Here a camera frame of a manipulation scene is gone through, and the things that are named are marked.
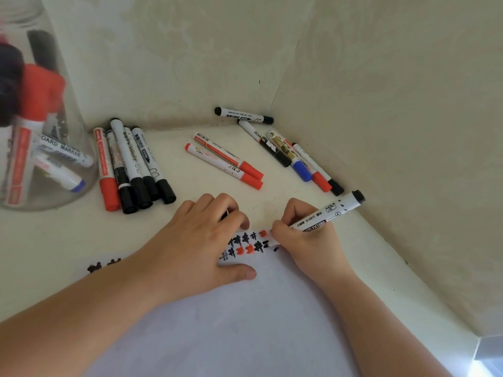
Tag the white barcode black-cap marker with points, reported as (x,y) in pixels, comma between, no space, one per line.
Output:
(338,206)

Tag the black cap bold print marker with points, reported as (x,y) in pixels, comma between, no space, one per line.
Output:
(251,133)

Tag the long white black-cap marker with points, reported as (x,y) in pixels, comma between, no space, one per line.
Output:
(43,50)
(148,155)
(125,149)
(310,160)

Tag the person's left forearm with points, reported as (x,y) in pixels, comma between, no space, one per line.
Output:
(59,329)

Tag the white paper sheet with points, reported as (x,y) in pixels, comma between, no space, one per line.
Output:
(235,329)

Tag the slim black pen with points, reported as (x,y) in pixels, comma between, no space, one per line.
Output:
(10,74)

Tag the short white black-cap marker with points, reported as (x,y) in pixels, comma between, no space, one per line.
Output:
(243,114)

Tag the white marker chunky black cap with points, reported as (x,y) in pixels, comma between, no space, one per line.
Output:
(67,149)
(137,153)

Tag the red cap grey label marker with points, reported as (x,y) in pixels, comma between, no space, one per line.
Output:
(57,88)

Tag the worn white black-ended marker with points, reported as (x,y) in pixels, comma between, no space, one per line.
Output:
(127,202)

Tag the transparent plastic jar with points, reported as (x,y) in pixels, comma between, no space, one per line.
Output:
(19,11)

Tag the slim red striped marker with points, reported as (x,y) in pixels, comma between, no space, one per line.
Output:
(31,98)

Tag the red-ended white marker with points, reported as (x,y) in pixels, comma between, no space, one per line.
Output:
(212,160)

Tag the person's left hand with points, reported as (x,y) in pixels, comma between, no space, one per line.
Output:
(184,255)

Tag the person's right hand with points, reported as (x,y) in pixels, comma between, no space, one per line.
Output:
(318,255)

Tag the person's right forearm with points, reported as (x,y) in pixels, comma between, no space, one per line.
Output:
(385,337)

